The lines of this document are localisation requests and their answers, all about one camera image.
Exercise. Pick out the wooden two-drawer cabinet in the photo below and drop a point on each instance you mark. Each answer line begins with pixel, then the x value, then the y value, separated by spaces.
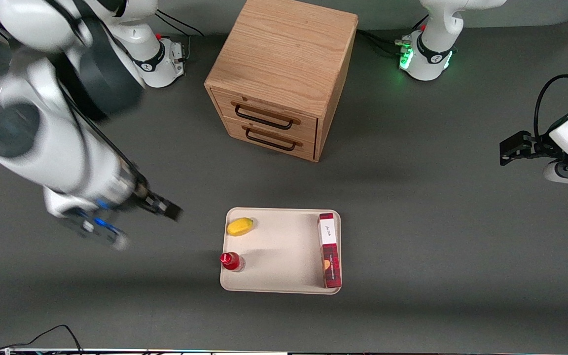
pixel 284 54

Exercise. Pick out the red and white box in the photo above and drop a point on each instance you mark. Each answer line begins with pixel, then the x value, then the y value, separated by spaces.
pixel 329 246

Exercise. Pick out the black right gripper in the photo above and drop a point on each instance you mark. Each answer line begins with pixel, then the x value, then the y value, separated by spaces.
pixel 148 199

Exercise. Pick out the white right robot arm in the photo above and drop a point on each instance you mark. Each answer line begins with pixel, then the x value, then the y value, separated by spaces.
pixel 67 148

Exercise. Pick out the beige plastic tray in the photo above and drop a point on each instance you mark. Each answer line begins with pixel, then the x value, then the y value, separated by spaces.
pixel 284 261

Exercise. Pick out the red coke bottle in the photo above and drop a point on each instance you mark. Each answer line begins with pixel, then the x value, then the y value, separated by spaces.
pixel 231 261

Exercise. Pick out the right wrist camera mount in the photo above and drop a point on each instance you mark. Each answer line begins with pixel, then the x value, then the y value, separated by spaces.
pixel 96 227

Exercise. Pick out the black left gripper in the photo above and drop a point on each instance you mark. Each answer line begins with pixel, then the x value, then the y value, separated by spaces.
pixel 535 147

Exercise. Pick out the yellow mango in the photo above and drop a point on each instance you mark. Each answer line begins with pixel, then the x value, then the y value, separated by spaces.
pixel 239 227

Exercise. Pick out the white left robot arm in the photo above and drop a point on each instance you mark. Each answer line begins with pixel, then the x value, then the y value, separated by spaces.
pixel 432 29

